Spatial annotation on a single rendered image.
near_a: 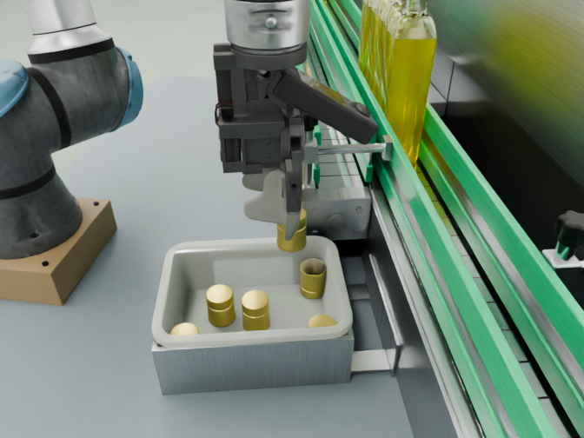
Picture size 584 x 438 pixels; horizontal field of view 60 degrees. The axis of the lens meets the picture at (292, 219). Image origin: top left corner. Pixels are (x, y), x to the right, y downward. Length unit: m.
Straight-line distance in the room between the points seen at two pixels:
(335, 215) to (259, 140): 0.23
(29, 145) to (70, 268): 0.18
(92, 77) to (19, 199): 0.19
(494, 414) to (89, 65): 0.63
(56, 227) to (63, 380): 0.21
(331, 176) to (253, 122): 0.28
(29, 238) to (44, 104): 0.18
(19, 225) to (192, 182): 0.35
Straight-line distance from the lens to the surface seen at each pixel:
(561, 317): 0.48
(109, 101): 0.77
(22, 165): 0.74
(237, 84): 0.48
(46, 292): 0.77
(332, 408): 0.61
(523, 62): 0.71
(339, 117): 0.50
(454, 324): 0.50
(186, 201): 0.93
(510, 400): 0.41
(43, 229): 0.78
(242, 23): 0.45
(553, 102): 0.65
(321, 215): 0.69
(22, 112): 0.72
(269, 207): 0.53
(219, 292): 0.65
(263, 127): 0.48
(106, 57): 0.77
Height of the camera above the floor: 1.26
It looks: 36 degrees down
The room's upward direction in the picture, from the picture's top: straight up
